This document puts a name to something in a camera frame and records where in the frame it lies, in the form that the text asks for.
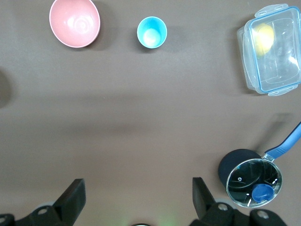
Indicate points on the clear plastic lidded container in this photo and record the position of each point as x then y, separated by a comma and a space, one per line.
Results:
277, 70

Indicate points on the glass lid with blue knob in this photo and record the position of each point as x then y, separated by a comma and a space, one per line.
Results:
251, 174

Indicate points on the brown table mat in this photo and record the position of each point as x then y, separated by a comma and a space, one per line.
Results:
150, 106

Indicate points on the light blue cup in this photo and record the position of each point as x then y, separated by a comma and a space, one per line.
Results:
152, 33

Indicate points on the yellow lemon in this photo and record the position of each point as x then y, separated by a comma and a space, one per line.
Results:
264, 40

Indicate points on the pink bowl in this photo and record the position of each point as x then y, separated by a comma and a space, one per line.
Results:
74, 23

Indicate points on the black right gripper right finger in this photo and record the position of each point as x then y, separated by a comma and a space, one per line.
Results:
207, 212

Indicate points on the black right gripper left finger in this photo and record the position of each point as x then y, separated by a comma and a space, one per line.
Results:
68, 207

